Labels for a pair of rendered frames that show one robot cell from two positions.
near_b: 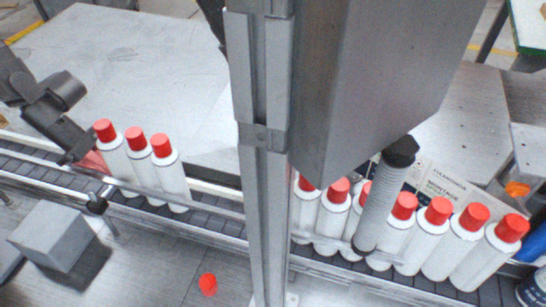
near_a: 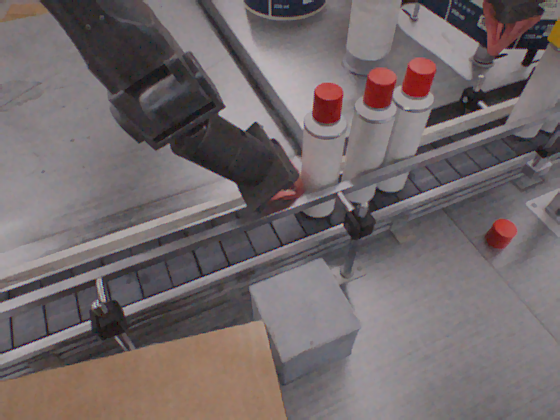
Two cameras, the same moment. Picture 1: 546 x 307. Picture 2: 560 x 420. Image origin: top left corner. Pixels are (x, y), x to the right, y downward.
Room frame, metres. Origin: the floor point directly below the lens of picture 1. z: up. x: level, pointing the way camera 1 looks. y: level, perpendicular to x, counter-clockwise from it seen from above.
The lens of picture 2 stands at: (0.22, 0.62, 1.38)
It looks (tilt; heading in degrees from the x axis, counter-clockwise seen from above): 52 degrees down; 319
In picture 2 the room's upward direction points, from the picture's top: straight up
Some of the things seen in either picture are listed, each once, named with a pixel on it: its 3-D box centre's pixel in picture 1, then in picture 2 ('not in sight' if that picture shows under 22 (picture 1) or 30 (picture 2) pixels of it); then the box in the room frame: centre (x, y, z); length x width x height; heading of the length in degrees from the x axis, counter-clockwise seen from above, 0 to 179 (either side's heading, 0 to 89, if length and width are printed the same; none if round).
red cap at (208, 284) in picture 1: (208, 284); (501, 233); (0.27, 0.13, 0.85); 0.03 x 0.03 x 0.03
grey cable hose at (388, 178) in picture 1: (378, 205); not in sight; (0.23, -0.12, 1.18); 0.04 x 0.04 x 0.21
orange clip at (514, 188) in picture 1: (517, 190); not in sight; (0.33, -0.38, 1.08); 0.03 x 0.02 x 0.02; 73
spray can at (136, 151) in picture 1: (148, 168); (367, 142); (0.45, 0.25, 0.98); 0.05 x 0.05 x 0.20
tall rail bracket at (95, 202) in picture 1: (110, 208); (345, 230); (0.40, 0.34, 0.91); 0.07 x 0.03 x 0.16; 163
